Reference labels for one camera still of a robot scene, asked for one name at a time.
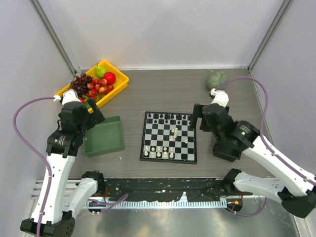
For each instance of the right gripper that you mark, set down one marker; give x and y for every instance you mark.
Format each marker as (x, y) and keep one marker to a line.
(197, 113)

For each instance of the green plastic tray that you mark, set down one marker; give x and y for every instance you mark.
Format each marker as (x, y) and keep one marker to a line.
(104, 138)

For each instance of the green melon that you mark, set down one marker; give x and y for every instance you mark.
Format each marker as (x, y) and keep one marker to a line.
(215, 80)

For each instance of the white cable duct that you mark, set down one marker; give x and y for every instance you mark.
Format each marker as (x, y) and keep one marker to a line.
(181, 204)

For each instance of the black white chessboard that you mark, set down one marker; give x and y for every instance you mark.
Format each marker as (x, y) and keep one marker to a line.
(166, 120)

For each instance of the yellow plastic tray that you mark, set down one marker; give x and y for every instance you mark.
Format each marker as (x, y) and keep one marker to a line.
(121, 83)

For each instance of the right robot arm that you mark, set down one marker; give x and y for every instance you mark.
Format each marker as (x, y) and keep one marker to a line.
(295, 189)

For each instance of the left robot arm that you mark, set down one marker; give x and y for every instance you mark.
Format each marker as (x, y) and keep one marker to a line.
(53, 215)

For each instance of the purple grape bunch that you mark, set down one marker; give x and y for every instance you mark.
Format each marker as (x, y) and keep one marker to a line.
(80, 84)

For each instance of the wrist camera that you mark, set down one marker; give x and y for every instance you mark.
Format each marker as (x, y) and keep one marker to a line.
(70, 96)
(219, 97)

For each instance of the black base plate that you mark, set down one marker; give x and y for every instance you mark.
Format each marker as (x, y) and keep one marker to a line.
(166, 189)

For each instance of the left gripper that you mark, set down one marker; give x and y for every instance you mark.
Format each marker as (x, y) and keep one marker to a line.
(97, 114)

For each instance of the white chess piece cluster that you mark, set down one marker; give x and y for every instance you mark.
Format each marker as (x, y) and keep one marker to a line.
(172, 144)

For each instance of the green pear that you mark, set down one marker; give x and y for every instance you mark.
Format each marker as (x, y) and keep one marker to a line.
(100, 71)

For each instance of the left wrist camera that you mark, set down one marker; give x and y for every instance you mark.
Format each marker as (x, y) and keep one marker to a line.
(70, 96)

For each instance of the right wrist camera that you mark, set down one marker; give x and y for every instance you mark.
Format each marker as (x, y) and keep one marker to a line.
(219, 97)

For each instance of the red apple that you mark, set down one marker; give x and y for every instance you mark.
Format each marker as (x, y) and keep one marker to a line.
(110, 77)

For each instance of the black plastic box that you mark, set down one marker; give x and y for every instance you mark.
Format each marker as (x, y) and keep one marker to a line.
(226, 149)

